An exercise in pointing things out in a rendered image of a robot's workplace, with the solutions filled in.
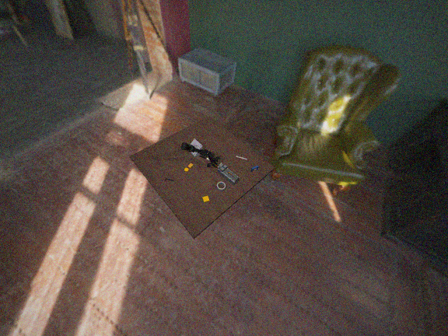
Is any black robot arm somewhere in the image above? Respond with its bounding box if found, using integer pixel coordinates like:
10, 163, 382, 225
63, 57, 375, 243
181, 142, 219, 163

